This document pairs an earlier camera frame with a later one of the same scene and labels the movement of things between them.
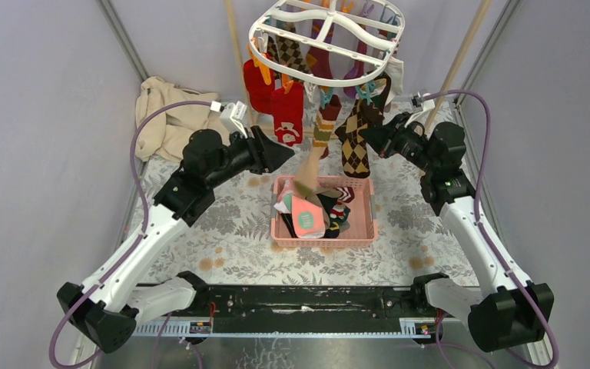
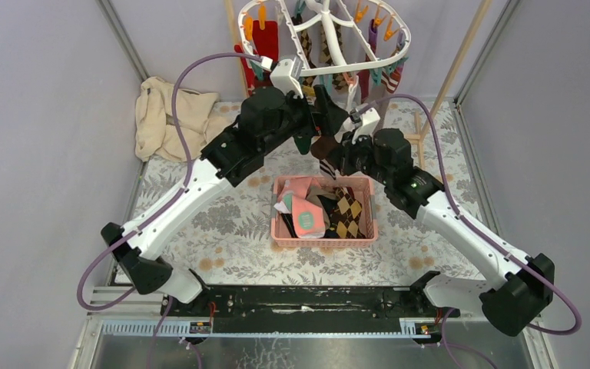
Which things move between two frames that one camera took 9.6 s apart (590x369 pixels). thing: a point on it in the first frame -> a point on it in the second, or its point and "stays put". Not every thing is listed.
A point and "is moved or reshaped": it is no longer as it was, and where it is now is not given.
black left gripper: x=267 y=155 -> x=327 y=112
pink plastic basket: x=363 y=227 stays put
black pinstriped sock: x=288 y=219 stays put
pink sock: x=307 y=217 is moved or reshaped
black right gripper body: x=409 y=145 -> x=358 y=157
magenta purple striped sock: x=319 y=62 -> x=363 y=78
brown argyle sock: x=369 y=108 -> x=345 y=216
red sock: x=260 y=92 -> x=266 y=40
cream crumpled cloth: x=164 y=134 stays put
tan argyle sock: x=287 y=51 -> x=339 y=83
